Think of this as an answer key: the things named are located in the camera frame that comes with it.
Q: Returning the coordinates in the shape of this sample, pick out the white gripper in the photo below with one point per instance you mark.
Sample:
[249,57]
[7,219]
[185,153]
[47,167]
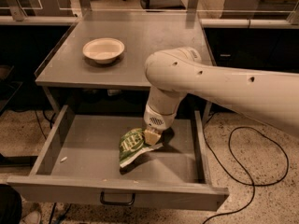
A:
[158,119]

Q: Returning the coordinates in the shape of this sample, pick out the clear acrylic barrier panel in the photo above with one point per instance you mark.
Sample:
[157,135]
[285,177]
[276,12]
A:
[209,9]

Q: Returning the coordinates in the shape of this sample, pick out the black drawer handle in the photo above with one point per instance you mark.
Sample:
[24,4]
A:
[117,199]

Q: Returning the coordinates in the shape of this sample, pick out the green jalapeno chip bag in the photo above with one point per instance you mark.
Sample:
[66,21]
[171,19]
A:
[132,145]

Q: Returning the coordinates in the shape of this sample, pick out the grey metal cabinet table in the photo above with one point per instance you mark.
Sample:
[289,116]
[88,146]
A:
[141,32]

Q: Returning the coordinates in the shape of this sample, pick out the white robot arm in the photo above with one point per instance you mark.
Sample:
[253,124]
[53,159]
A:
[269,97]

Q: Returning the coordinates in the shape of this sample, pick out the grey open top drawer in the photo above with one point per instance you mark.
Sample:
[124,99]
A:
[176,176]

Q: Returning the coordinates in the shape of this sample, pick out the white paper bowl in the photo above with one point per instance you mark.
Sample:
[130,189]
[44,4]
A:
[103,50]

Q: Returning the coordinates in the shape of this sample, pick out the white shoe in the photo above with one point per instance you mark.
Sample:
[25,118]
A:
[31,214]

